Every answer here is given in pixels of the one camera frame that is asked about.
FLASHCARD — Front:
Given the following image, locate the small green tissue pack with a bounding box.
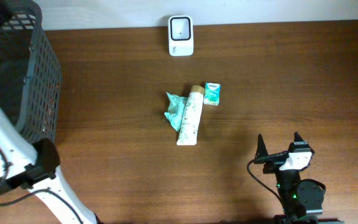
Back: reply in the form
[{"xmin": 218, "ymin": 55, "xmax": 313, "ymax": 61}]
[{"xmin": 203, "ymin": 83, "xmax": 221, "ymax": 106}]

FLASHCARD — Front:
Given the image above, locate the white floral cream tube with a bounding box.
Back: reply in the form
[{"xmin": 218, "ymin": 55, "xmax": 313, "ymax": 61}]
[{"xmin": 177, "ymin": 85, "xmax": 204, "ymax": 146}]

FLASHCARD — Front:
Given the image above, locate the teal wipes packet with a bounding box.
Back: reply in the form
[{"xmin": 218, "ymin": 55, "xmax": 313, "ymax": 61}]
[{"xmin": 164, "ymin": 92, "xmax": 188, "ymax": 132}]

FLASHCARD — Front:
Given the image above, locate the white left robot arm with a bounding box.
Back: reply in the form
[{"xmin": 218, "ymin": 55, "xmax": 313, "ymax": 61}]
[{"xmin": 0, "ymin": 1, "xmax": 99, "ymax": 223}]

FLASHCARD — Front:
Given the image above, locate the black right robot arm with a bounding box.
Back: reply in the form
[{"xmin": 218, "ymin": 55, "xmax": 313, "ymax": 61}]
[{"xmin": 247, "ymin": 132, "xmax": 342, "ymax": 224}]

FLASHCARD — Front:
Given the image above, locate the white barcode scanner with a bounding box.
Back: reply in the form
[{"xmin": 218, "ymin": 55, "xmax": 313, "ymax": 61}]
[{"xmin": 167, "ymin": 15, "xmax": 194, "ymax": 57}]

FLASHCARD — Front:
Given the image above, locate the dark grey plastic basket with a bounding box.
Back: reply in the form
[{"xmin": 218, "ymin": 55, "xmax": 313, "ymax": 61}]
[{"xmin": 0, "ymin": 1, "xmax": 63, "ymax": 143}]

